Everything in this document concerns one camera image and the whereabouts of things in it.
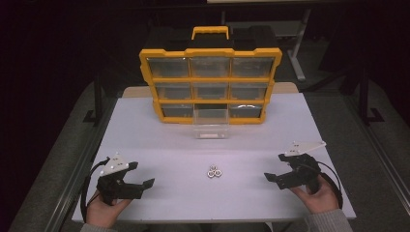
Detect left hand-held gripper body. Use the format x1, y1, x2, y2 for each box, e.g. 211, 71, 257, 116
96, 153, 136, 206

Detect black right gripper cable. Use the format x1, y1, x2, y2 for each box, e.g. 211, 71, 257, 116
317, 160, 344, 210

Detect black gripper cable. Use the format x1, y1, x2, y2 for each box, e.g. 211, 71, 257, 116
317, 160, 344, 210
80, 157, 111, 224

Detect person's left hand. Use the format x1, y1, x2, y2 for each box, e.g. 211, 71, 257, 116
85, 190, 133, 226

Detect grid of clear organizer drawers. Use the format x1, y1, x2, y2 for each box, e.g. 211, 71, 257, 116
146, 57, 276, 119

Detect yellow black organizer cabinet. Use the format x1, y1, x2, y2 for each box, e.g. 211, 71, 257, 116
138, 25, 283, 126

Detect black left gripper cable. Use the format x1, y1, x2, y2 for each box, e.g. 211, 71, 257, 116
80, 157, 111, 224

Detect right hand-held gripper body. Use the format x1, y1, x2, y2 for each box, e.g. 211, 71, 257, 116
283, 140, 327, 194

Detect black metal stand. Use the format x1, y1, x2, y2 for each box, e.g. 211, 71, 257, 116
82, 73, 104, 127
359, 67, 385, 127

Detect grey metal table frame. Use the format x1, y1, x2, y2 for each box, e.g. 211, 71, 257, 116
221, 8, 312, 81

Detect person's right hand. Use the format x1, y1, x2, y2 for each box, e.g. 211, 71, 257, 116
289, 175, 340, 215

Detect clear plastic drawer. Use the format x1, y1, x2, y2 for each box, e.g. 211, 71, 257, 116
192, 107, 230, 140

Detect aluminium frame rail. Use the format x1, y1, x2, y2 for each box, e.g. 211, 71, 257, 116
344, 95, 410, 207
44, 96, 119, 232

